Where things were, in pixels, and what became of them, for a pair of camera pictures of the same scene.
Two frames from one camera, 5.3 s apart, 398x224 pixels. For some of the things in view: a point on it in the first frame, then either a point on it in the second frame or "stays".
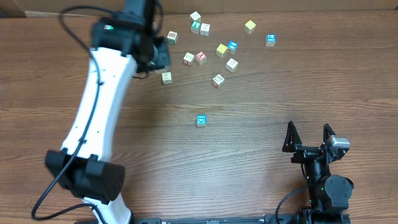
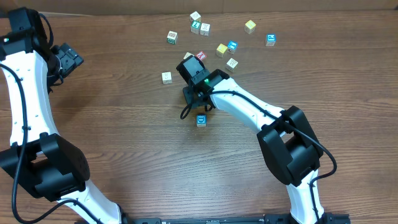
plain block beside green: [204, 29] stays
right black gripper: [308, 150] → [193, 98]
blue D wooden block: [201, 121] stays
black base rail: [216, 220] stays
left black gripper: [163, 54] → [73, 56]
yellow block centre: [221, 50] stays
